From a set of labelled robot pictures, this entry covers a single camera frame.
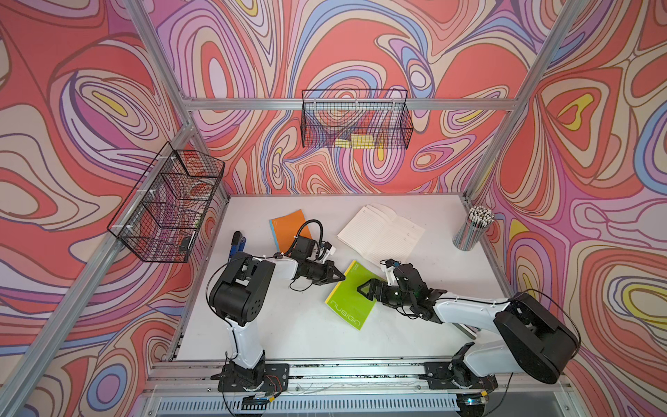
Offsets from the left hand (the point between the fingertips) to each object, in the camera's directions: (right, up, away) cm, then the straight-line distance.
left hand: (345, 279), depth 89 cm
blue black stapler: (-42, +11, +11) cm, 45 cm away
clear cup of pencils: (+46, +19, +1) cm, 50 cm away
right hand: (+7, -6, -4) cm, 10 cm away
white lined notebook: (+14, +15, +15) cm, 25 cm away
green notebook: (+1, -6, -5) cm, 8 cm away
